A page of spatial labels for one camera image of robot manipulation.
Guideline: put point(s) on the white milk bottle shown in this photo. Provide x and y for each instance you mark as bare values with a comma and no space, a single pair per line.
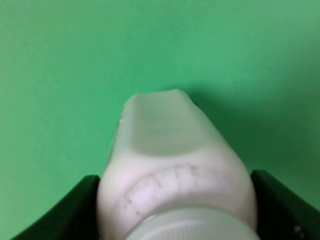
172,176

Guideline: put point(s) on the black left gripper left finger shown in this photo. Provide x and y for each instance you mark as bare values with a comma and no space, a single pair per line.
73,218

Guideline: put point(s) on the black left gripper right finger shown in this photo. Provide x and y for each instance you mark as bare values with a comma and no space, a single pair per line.
282,214

